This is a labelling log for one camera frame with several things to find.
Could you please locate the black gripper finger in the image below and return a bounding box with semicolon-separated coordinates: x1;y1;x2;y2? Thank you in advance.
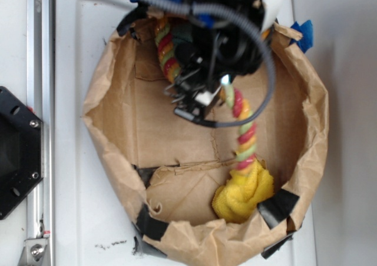
163;68;206;104
173;91;220;128

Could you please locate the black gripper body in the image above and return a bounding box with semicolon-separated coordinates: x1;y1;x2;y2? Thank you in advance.
174;0;266;93

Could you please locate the multicolored twisted rope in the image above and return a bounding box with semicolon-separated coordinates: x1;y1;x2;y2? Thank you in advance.
155;16;259;178

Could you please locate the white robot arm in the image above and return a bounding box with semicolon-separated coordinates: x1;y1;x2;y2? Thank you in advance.
165;0;283;128

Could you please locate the light blue cloth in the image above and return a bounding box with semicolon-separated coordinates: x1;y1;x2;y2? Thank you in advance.
171;23;193;46

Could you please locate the brown paper bag bin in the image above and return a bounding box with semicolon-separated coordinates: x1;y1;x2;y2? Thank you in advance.
82;19;329;265

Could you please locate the black tape top left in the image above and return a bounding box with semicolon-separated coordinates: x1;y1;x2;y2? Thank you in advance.
116;5;149;36

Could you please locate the black tape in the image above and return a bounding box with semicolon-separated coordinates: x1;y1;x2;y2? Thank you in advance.
257;188;300;230
136;204;169;241
116;5;149;36

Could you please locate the blue tape right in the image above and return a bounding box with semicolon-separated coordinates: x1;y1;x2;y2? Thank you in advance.
290;19;314;54

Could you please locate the yellow cloth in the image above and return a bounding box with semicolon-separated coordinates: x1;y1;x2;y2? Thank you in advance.
211;160;274;224

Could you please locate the black tape bottom right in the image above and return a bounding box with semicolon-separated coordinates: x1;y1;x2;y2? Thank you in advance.
257;188;300;230

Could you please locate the black tape bottom left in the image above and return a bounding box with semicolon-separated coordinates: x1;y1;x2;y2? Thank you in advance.
136;204;169;241

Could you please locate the grey corrugated cable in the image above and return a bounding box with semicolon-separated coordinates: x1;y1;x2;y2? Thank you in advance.
57;0;277;128

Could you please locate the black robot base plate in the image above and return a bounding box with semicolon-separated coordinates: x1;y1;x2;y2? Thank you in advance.
1;87;43;220

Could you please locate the aluminium rail frame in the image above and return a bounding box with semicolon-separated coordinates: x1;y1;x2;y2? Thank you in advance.
27;0;56;265

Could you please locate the metal corner bracket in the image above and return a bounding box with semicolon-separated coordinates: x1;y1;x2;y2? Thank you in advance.
17;238;51;266

